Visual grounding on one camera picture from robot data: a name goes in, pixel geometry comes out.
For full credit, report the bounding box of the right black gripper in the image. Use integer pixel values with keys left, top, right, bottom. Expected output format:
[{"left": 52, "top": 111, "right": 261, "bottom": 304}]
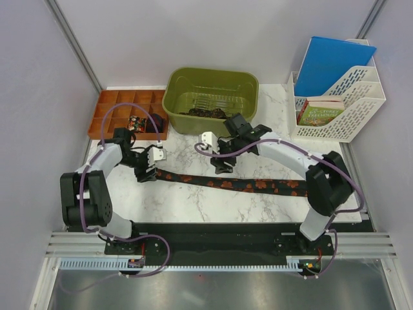
[{"left": 210, "top": 136, "right": 243, "bottom": 175}]

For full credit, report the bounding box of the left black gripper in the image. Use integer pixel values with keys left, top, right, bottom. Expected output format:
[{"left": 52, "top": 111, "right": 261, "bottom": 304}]
[{"left": 117, "top": 145, "right": 158, "bottom": 183}]

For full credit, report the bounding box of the black orange floral tie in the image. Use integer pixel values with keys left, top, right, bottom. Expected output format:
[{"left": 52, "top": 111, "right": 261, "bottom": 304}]
[{"left": 156, "top": 169, "right": 308, "bottom": 198}]

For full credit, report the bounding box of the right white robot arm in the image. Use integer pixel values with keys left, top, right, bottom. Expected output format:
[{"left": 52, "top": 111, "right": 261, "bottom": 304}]
[{"left": 199, "top": 114, "right": 356, "bottom": 254}]

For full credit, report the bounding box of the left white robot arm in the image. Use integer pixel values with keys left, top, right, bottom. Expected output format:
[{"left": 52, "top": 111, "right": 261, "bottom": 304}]
[{"left": 59, "top": 128, "right": 166, "bottom": 255}]

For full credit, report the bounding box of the dark tie in basin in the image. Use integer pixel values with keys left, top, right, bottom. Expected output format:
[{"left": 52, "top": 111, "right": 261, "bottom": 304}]
[{"left": 180, "top": 108, "right": 228, "bottom": 119}]

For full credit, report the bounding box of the rolled colourful floral tie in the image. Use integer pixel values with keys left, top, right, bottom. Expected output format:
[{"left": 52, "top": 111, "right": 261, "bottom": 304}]
[{"left": 127, "top": 116, "right": 146, "bottom": 133}]

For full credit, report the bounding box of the rolled dark navy tie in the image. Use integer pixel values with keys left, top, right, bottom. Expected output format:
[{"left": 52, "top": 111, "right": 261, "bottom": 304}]
[{"left": 145, "top": 113, "right": 165, "bottom": 133}]

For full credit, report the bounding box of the orange compartment tray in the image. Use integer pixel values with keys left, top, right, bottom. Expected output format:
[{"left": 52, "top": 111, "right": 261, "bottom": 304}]
[{"left": 88, "top": 89, "right": 169, "bottom": 141}]

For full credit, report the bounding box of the olive green plastic basin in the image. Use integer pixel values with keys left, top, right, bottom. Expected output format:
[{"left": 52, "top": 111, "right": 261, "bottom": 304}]
[{"left": 162, "top": 67, "right": 259, "bottom": 137}]

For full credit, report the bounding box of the green treehouse book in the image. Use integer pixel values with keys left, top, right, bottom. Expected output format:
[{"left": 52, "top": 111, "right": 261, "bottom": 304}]
[{"left": 297, "top": 96, "right": 345, "bottom": 127}]

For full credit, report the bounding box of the blue folder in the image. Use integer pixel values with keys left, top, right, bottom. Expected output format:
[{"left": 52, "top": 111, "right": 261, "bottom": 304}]
[{"left": 294, "top": 36, "right": 377, "bottom": 97}]

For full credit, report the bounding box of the white file organizer rack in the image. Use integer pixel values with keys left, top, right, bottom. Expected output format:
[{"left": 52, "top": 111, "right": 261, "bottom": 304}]
[{"left": 288, "top": 38, "right": 387, "bottom": 143}]

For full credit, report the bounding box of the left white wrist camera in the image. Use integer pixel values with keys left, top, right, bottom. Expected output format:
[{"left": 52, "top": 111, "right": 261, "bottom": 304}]
[{"left": 147, "top": 146, "right": 167, "bottom": 167}]

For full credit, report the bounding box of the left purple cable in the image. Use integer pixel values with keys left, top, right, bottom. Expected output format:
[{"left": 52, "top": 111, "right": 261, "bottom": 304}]
[{"left": 59, "top": 102, "right": 172, "bottom": 295}]

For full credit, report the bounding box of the grey slotted cable duct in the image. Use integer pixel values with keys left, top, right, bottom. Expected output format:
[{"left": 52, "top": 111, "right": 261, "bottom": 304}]
[{"left": 59, "top": 257, "right": 313, "bottom": 272}]

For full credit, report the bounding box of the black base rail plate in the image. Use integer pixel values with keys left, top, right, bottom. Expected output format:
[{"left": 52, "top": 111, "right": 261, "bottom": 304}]
[{"left": 120, "top": 223, "right": 334, "bottom": 265}]

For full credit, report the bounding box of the aluminium frame rail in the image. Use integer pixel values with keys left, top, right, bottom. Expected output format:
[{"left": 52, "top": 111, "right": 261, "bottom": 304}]
[{"left": 46, "top": 232, "right": 396, "bottom": 259}]

